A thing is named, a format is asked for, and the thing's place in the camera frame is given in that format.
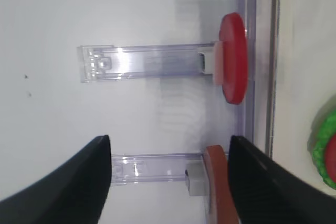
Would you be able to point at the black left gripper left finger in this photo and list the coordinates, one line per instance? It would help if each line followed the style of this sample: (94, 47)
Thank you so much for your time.
(75, 192)

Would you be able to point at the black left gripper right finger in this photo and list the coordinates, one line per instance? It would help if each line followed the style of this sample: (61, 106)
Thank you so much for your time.
(264, 192)

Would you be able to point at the red tomato slice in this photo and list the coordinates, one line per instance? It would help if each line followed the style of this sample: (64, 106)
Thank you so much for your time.
(330, 158)
(230, 62)

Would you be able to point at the orange cheese slice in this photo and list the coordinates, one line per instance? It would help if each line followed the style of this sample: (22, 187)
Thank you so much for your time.
(221, 205)

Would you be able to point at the clear cheese holder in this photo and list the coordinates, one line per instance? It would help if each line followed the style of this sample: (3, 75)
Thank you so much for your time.
(177, 167)

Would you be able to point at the green lettuce leaf on bun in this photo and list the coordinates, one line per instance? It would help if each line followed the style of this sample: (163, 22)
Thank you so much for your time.
(322, 129)

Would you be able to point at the clear tomato holder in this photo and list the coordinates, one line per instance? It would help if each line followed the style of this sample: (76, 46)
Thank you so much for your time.
(108, 62)

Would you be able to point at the white rectangular metal tray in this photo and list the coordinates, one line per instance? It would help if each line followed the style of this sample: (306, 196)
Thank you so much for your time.
(304, 82)

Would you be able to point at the clear acrylic left rail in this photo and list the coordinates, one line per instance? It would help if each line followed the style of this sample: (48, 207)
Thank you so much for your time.
(247, 10)

